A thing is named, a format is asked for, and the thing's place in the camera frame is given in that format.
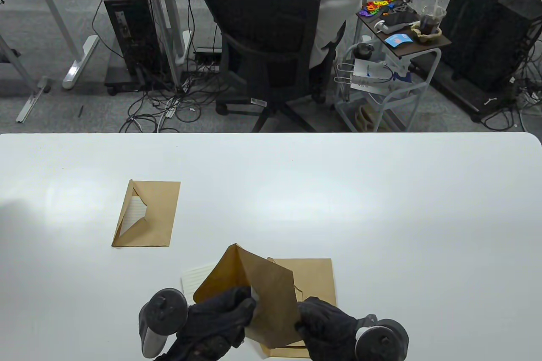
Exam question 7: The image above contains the black computer tower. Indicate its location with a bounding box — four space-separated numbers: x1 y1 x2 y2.
103 0 165 96

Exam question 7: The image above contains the plastic cup of dark drink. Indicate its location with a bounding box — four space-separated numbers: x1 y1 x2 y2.
420 5 448 36

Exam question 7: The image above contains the black tumbler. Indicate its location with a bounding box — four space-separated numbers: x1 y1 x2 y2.
353 42 376 61

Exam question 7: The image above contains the brown paper cup carrier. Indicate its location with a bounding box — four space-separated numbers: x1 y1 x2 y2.
410 25 443 45

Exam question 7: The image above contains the person's left hand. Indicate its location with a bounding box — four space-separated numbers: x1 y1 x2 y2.
154 286 257 361

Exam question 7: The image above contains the white controller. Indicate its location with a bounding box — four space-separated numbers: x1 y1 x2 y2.
373 18 403 35

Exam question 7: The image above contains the pile of colourful plastic letters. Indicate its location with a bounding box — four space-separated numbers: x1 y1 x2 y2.
359 0 397 19

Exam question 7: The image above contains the black round tracker puck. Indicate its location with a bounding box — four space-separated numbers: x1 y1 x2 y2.
354 314 410 361
138 288 189 359

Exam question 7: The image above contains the black power strip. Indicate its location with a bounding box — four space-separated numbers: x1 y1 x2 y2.
194 47 224 73

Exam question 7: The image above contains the white cart with brown top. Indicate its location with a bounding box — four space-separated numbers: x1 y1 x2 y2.
334 0 454 133

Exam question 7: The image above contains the white paper bag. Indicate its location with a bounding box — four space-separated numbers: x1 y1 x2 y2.
350 58 412 97

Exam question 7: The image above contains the brown paper envelope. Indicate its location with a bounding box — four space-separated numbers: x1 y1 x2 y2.
259 342 312 358
192 243 304 348
266 257 338 351
111 179 182 248

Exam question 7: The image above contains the tan slippers pair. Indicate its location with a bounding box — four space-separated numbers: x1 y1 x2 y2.
355 104 384 132

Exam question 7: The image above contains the black office chair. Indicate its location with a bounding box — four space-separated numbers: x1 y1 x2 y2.
190 0 347 133

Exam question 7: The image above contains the blue card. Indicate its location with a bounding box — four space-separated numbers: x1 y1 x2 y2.
384 33 414 48

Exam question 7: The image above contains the person's right hand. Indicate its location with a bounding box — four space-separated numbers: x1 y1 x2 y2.
294 296 365 361

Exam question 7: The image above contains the tangle of black cables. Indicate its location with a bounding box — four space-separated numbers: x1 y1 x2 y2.
478 18 542 133
120 69 225 133

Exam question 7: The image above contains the black handheld device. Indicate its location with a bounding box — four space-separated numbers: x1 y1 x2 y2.
383 9 420 28

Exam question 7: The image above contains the black equipment case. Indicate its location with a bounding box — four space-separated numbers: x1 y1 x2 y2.
478 0 542 93
440 0 515 80

